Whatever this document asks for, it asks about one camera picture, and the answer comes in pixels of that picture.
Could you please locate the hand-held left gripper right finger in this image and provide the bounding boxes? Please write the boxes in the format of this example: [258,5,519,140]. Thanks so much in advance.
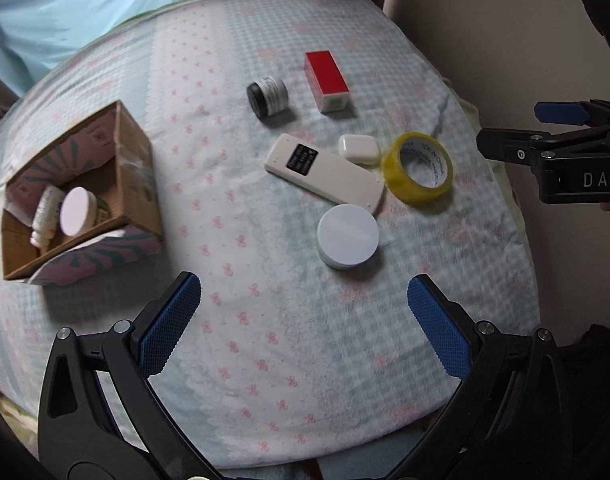
[385,274,568,480]

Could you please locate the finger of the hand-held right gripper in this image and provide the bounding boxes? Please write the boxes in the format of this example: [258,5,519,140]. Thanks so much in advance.
[476,125,610,165]
[534,100,610,128]

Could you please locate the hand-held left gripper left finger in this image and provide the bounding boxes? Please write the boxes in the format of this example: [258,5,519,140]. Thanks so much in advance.
[38,271,221,480]

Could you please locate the white round jar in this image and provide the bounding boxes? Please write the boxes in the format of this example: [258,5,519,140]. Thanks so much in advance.
[316,203,381,271]

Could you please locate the cardboard box with patterned flaps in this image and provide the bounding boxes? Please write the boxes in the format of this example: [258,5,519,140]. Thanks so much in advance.
[0,100,166,287]

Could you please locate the yellow tape roll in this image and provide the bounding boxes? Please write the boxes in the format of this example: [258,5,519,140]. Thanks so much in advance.
[381,131,456,206]

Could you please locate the printed blanket with pink bows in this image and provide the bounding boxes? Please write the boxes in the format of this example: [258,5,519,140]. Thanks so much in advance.
[0,0,543,471]

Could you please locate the black device with green light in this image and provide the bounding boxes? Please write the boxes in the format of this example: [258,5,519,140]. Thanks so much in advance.
[561,0,610,83]

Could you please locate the white earbud case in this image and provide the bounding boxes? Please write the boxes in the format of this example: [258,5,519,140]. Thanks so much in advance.
[337,133,381,165]

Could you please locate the jar with white lid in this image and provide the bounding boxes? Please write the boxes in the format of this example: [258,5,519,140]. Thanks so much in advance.
[59,187,108,237]

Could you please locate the white pill bottle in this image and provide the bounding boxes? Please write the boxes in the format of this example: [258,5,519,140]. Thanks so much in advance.
[30,185,66,248]

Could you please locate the white remote control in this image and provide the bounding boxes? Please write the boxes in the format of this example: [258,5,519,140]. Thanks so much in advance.
[264,133,386,213]

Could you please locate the red and white box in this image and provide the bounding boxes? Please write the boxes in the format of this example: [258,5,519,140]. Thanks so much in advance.
[304,51,350,113]

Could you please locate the black jar with white label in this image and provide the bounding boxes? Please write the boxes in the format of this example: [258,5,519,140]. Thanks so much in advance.
[246,76,290,120]

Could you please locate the light blue curtain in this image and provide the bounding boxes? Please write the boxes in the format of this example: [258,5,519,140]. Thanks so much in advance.
[0,0,221,96]

